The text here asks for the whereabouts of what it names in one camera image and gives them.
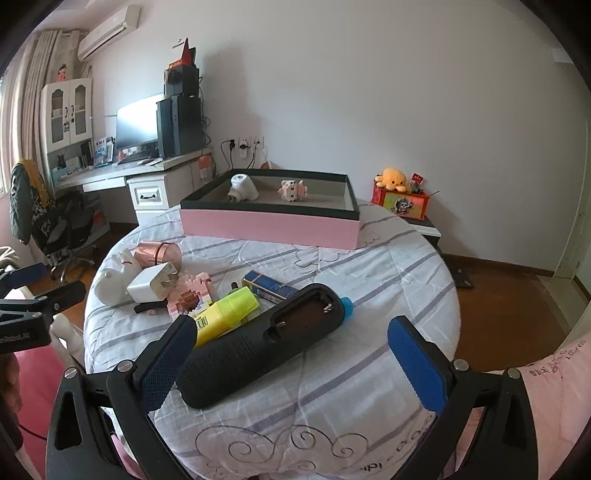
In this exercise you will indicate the small pink block pig toy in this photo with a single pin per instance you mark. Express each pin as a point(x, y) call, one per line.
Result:
point(292, 189)

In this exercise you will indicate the white desk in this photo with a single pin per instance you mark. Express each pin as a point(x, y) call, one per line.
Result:
point(138, 177)

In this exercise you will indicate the small blue box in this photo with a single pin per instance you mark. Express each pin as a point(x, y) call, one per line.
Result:
point(270, 286)

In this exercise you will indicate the small black tube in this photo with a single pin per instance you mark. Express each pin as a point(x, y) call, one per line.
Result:
point(147, 307)

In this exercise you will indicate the green-rimmed grey tray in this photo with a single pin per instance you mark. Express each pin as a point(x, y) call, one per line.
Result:
point(268, 226)

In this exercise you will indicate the orange-lid bottle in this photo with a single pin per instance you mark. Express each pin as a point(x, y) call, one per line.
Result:
point(205, 168)

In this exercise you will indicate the low dark-top cabinet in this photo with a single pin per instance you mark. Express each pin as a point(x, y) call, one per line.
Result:
point(427, 228)

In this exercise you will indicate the white door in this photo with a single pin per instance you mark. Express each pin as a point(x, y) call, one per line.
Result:
point(575, 230)

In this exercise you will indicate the pink printed bed sheet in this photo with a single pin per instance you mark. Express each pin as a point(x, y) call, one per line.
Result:
point(554, 392)

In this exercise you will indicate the small dark object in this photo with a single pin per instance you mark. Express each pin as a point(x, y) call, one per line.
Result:
point(235, 287)

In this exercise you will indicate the white glass-door cabinet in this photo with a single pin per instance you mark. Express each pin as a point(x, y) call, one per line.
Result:
point(69, 120)

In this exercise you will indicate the striped white blanket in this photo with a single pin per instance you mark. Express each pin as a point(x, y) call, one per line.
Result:
point(346, 392)

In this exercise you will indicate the wall sockets with plugs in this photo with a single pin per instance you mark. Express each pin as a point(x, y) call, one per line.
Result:
point(242, 141)

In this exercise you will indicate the cream cloth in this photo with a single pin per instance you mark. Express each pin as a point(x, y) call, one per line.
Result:
point(7, 256)

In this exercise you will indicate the orange octopus plush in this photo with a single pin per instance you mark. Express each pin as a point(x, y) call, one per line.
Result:
point(392, 179)

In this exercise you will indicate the small doll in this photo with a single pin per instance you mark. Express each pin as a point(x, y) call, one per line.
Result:
point(61, 71)

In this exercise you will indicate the black keyboard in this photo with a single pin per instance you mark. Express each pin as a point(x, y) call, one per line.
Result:
point(136, 159)

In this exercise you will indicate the white silver astronaut figurine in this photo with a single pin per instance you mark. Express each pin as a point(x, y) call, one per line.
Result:
point(113, 281)

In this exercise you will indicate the white charger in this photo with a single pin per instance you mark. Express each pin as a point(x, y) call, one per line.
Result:
point(150, 284)

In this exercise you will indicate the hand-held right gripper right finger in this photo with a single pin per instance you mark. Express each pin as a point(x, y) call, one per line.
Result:
point(415, 364)

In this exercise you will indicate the stack of black boxes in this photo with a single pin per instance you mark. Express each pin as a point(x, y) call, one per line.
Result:
point(182, 81)

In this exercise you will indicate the black office chair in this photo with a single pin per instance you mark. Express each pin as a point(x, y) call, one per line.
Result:
point(64, 230)

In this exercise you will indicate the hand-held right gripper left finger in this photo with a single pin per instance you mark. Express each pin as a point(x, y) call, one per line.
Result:
point(164, 364)

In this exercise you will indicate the computer monitor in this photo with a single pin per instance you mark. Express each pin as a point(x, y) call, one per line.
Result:
point(138, 122)

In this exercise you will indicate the blue highlighter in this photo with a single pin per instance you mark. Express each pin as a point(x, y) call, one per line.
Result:
point(346, 307)

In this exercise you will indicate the red triangular item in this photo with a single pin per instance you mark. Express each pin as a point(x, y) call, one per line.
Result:
point(184, 55)

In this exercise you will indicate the red printed box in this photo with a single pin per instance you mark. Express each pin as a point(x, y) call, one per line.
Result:
point(401, 203)

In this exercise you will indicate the beige curtain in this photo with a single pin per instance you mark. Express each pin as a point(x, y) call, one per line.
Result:
point(23, 115)

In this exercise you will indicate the large pink block toy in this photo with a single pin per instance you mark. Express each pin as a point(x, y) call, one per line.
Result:
point(189, 295)

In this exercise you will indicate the black remote control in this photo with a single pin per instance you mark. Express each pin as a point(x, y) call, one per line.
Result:
point(240, 355)

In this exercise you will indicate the copper cylinder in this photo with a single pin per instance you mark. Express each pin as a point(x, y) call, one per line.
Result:
point(157, 254)

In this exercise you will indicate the yellow highlighter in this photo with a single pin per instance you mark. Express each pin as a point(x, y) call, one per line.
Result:
point(226, 314)

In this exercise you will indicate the dark jacket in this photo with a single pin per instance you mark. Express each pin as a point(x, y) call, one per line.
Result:
point(25, 198)

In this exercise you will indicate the black computer tower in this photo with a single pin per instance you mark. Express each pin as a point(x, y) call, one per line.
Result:
point(180, 127)

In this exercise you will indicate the black floor stand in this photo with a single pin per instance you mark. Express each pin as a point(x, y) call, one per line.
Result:
point(461, 279)

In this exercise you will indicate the white air conditioner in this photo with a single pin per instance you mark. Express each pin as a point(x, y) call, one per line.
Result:
point(108, 32)

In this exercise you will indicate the blue white boxes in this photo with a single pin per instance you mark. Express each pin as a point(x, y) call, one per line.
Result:
point(102, 152)

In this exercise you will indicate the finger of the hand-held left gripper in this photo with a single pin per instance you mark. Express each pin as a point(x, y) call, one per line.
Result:
point(60, 295)
point(25, 275)

